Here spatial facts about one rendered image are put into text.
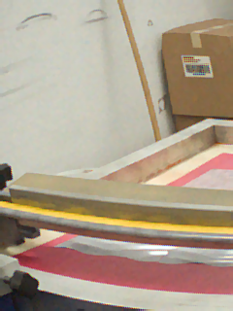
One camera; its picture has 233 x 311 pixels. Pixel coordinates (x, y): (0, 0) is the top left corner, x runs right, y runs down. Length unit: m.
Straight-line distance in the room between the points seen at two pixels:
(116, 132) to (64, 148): 0.32
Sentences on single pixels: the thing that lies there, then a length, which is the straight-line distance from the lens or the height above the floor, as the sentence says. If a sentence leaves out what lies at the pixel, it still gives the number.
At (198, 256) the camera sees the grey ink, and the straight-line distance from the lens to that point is 1.32.
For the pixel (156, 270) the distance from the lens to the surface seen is 1.31.
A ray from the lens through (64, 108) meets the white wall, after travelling 4.21.
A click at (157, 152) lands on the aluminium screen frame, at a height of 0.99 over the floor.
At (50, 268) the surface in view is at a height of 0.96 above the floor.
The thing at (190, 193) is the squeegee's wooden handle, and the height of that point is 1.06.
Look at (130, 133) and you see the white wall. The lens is 4.54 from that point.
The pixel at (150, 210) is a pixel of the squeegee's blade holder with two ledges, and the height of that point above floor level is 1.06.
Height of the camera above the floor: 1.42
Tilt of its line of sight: 14 degrees down
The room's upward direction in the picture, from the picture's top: 8 degrees counter-clockwise
